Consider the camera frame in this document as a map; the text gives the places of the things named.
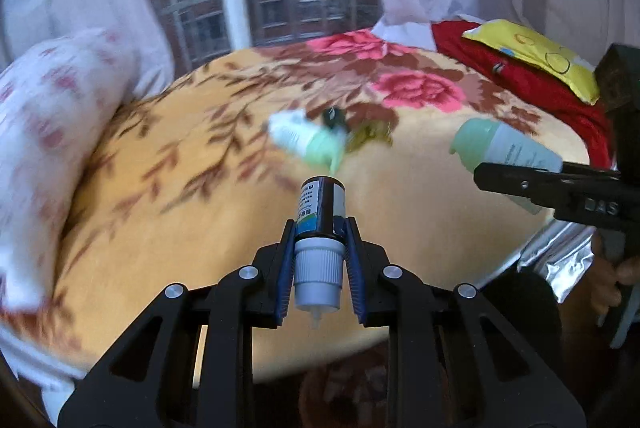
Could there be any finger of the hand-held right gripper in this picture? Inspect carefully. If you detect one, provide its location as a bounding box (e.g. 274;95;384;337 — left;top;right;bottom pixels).
473;162;621;215

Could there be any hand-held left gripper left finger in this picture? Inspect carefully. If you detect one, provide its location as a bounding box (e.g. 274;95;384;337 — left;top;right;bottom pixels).
57;218;297;428

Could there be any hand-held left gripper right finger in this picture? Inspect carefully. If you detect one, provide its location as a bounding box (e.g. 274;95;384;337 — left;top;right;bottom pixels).
342;216;586;428

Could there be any dark bottle with white cap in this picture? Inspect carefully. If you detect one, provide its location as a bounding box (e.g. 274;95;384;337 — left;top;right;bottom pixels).
292;176;347;330

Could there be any white tube with green cap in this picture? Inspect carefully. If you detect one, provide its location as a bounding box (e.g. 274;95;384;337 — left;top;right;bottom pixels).
448;118;564;215

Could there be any person's right hand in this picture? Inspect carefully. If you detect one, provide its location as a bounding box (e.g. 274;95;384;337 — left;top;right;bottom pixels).
590;233;640;328

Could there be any red cloth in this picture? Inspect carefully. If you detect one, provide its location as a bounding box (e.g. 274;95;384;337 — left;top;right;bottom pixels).
431;20;615;170

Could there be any yellow floral blanket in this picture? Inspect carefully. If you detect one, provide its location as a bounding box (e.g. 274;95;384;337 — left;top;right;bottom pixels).
0;29;603;384

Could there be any yellow cartoon pillow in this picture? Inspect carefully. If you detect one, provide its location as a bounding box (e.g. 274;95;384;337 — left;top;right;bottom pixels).
461;19;601;105

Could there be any light green tube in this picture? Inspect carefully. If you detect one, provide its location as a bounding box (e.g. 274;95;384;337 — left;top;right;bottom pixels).
267;110;348;173

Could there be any olive crumpled wrapper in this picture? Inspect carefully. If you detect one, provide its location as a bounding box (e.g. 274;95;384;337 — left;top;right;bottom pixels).
347;122;394;155

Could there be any dark green jar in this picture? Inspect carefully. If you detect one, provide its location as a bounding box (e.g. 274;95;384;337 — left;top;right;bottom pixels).
321;107;349;132

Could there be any rolled pink floral quilt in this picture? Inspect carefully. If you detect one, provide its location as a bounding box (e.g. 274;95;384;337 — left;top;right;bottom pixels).
0;28;137;311

